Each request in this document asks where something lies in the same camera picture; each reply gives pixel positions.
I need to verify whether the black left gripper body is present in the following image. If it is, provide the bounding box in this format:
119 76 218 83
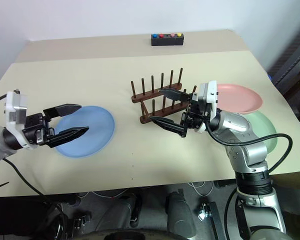
22 112 56 147

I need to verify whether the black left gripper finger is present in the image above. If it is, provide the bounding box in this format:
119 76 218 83
43 126 90 148
42 103 82 118

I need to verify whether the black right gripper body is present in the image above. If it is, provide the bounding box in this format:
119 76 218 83
180 91 211 133

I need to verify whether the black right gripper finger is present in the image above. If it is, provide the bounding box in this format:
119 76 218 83
158 88 191 103
148 115 187 139

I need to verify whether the blue plate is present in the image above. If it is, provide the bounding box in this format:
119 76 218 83
54 105 116 159

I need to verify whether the pink-red plate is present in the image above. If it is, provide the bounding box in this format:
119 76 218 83
216 83 263 115

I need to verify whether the green plate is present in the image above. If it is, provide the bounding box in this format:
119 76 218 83
244 109 278 153

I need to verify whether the brown wooden plate rack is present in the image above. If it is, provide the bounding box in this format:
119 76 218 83
130 67 198 125

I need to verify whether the black button box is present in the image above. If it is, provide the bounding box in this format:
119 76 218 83
151 33 185 47

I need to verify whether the dark grey rounded shape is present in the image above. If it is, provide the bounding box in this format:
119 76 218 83
166 189 198 240

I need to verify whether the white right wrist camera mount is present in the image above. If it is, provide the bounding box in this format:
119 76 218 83
196 80 220 134

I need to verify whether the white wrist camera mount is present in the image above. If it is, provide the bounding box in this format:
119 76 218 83
3 89 39 151
196 80 220 134

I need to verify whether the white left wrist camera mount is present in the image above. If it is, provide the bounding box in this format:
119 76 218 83
3 89 39 151

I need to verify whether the white and red floor cable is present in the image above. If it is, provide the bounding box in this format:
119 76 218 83
93 188 131 201

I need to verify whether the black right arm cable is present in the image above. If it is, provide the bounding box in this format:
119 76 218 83
205 122 294 177

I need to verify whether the black bracket with metal clip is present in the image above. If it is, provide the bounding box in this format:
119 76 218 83
197 201 225 240

